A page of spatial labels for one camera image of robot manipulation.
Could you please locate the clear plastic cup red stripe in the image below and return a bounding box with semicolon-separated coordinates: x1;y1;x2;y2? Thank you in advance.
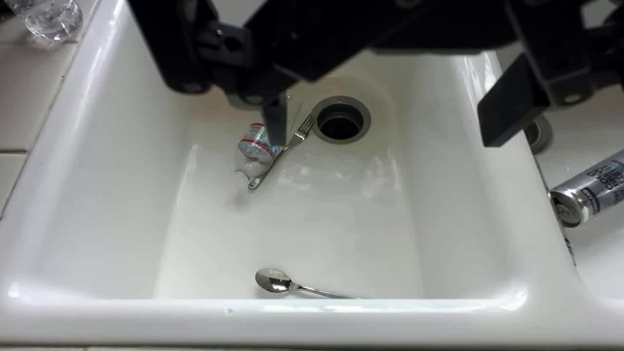
236;122;283;180

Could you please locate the white double kitchen sink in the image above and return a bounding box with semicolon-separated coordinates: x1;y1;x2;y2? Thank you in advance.
2;0;622;348

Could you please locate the clear plastic water bottle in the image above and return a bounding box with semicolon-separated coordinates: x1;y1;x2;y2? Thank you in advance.
2;0;84;48

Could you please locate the silver beverage can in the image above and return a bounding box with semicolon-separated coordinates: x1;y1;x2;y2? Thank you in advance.
550;151;624;229

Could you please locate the metal spoon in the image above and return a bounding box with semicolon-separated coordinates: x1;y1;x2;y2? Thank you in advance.
256;268;338;299

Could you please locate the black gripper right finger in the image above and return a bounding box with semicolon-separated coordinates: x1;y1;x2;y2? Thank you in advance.
478;56;595;149

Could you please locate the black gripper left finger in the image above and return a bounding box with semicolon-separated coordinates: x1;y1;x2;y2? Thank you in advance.
262;97;287;147

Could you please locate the left basin drain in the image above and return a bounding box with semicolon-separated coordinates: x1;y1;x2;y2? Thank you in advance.
314;97;371;145

